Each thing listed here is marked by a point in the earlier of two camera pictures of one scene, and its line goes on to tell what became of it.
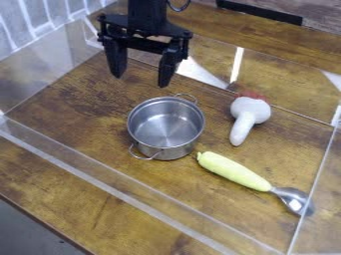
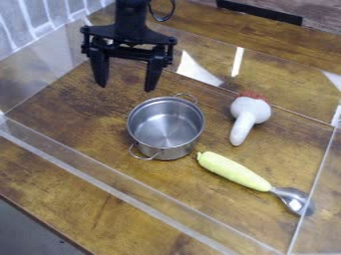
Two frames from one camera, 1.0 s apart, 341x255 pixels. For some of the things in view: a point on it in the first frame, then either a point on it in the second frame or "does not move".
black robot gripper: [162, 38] → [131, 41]
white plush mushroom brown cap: [250, 108] does not move
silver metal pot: [165, 126] does not move
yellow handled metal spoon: [298, 200] does not move
